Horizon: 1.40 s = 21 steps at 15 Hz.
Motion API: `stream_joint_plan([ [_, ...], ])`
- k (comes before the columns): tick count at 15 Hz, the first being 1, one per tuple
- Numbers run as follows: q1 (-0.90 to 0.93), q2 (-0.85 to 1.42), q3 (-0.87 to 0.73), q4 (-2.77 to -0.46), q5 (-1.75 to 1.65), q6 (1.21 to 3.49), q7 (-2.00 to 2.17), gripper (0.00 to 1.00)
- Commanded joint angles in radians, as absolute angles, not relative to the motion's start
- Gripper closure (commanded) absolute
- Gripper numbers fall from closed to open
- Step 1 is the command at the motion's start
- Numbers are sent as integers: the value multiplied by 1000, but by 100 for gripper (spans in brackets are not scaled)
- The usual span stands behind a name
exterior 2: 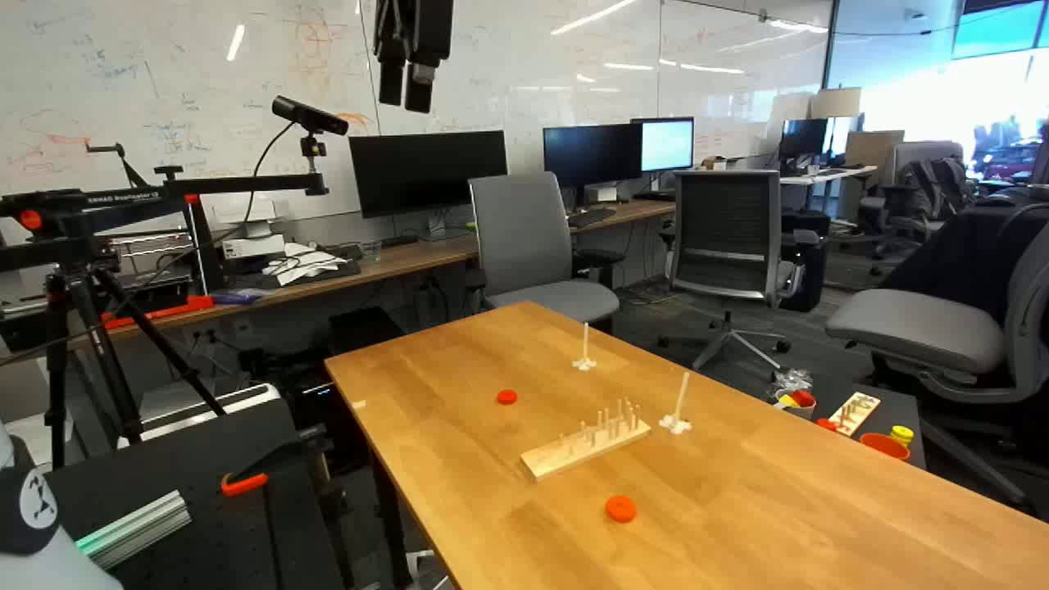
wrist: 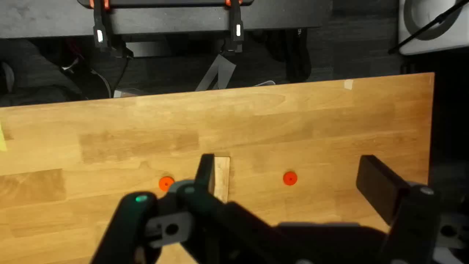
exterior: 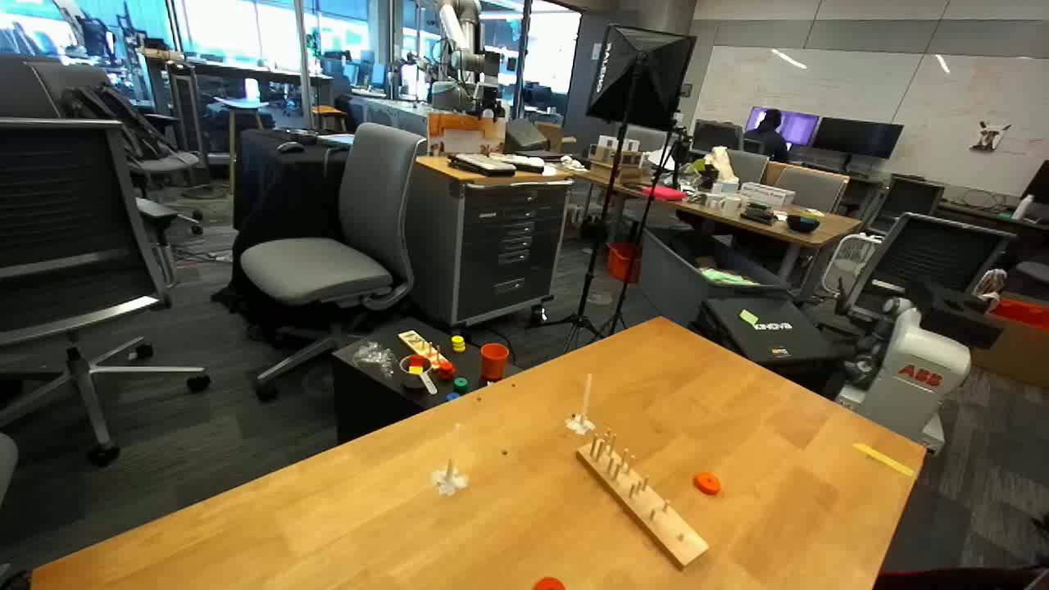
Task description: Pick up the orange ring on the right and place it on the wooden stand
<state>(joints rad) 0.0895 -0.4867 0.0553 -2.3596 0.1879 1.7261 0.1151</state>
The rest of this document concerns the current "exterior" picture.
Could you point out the white ABB robot base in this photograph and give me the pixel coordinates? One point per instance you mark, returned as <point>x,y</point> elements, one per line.
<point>914,377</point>

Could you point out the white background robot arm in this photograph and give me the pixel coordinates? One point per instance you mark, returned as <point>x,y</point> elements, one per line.
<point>456,35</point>

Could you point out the black softbox light stand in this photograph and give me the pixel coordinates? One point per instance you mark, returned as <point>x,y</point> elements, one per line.
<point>645,77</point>

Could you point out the wooden peg stand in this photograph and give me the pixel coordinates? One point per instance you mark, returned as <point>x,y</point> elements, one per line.
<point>657,519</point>

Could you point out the grey cabinet wooden top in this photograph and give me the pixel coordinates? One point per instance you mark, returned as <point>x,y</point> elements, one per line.
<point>492,252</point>

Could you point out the orange plastic cup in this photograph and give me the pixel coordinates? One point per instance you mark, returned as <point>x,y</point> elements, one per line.
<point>497,361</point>

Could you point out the small yellow block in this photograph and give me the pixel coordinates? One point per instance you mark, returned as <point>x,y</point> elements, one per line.
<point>456,341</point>

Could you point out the red bucket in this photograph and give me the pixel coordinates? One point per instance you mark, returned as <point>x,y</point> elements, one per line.
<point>623,265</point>

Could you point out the small green toy piece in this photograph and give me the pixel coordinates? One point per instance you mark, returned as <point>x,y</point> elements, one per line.
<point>461,386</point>

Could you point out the small red toy piece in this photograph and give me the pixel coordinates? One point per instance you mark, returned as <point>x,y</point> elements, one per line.
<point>445,371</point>

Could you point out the black keyboard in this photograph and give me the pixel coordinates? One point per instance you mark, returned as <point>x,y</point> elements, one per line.
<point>481,165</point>

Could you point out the grey storage bin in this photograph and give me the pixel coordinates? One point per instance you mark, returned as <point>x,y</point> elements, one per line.
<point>683,288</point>

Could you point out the clear plastic bag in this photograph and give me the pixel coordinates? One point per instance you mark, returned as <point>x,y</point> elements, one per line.
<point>374,357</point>

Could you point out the orange cardboard box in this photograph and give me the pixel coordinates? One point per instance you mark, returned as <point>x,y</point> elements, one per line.
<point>461,134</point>

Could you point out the black storage crate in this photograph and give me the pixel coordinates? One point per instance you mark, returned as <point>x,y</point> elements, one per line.
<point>366,405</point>

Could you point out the grey office chair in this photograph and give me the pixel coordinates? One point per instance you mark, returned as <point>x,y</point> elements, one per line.
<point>316,268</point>

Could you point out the wooden office desk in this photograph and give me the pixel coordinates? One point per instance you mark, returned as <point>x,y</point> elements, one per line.
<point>760,224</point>

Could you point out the white box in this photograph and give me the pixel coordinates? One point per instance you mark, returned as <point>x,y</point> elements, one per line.
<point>764,194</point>

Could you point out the black case green label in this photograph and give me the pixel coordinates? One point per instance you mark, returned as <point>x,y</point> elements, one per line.
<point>789,340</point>

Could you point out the grey desk chair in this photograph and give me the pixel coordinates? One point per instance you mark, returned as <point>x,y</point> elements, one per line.
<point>813,188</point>

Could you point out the purple screen monitor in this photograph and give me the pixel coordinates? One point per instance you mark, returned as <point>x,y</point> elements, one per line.
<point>797,128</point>

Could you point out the black monitor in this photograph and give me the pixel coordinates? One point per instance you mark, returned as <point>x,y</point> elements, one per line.
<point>857,137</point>

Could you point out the dark office chair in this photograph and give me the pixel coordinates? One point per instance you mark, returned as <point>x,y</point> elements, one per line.
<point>160,165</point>

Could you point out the yellow tape strip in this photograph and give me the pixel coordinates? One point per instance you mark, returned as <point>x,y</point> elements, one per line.
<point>882,460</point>

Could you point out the black armchair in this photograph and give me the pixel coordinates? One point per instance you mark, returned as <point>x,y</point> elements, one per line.
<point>929,257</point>

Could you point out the black mesh office chair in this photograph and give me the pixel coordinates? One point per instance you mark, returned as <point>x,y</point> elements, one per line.
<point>68,218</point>

